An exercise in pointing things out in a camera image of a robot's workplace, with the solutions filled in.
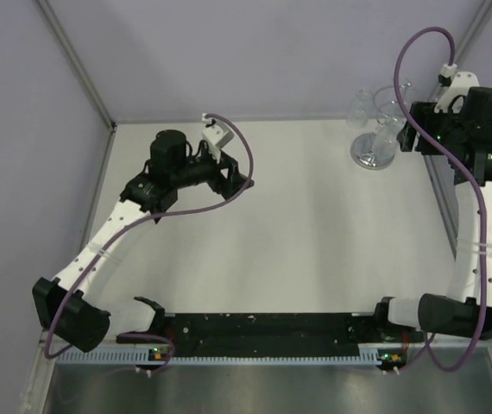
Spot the chrome wine glass rack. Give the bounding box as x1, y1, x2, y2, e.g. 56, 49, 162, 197
347, 85, 405, 170

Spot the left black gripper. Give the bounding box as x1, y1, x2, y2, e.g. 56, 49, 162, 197
171, 146, 252, 199

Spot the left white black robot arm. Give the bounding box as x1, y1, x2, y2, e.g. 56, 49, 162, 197
32, 120, 254, 359

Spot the hanging wine glass left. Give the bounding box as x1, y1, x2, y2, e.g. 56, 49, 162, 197
346, 89, 373, 129

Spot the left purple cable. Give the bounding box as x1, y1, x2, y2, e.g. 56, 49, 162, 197
44, 112, 255, 359

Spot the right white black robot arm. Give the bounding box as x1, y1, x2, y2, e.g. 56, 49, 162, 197
372, 86, 492, 342

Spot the clear patterned wine glass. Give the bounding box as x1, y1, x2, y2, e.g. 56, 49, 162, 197
372, 116, 405, 158

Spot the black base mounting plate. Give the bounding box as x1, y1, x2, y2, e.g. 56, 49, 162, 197
116, 312, 426, 361

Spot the grey slotted cable duct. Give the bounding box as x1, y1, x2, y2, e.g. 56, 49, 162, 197
58, 343, 407, 367

